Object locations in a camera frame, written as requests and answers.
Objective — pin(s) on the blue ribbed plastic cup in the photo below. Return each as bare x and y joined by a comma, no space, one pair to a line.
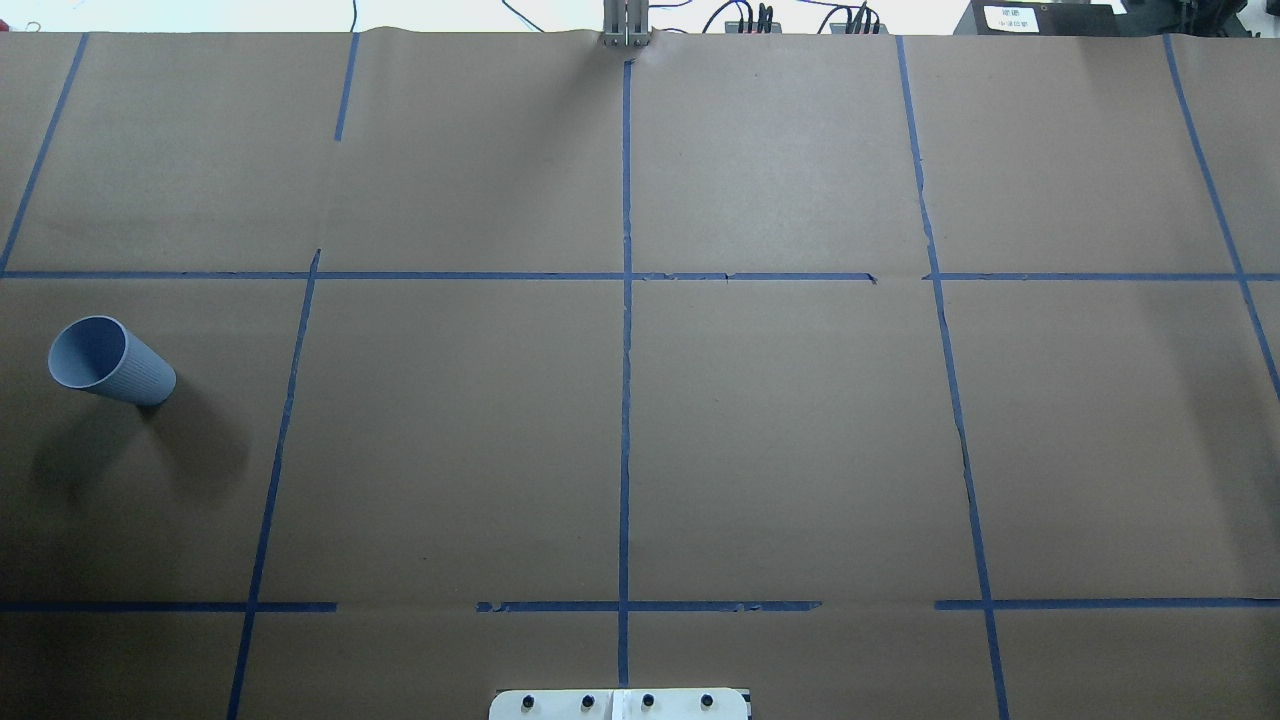
99,355

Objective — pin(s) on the white mounting plate with bolts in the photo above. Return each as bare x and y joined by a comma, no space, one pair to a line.
623,703

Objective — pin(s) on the black box with label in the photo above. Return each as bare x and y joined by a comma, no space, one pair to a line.
1038,18

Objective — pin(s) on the black power strip right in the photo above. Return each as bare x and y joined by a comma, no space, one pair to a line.
861,19

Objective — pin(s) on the black power strip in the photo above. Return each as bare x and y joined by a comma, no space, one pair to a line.
861,19
752,19

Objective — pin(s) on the black power strip left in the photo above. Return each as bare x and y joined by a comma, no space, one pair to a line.
752,19

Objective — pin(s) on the aluminium frame post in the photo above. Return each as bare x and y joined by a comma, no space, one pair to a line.
625,23

